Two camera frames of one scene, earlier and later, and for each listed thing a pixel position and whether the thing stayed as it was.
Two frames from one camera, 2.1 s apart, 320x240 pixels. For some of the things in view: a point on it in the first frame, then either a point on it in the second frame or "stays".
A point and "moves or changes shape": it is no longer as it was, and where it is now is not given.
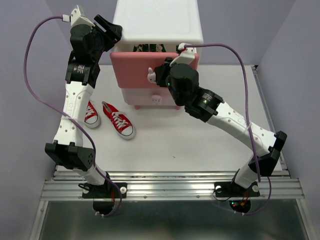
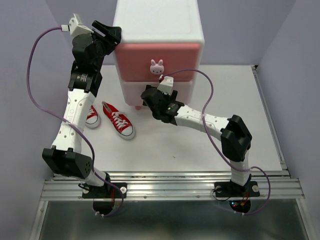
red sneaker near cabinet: x=119 y=122 stays
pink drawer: x=137 y=69 moves or changes shape
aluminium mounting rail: x=168 y=184 stays
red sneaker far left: x=92 y=119 stays
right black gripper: x=162 y=70 → x=168 y=97
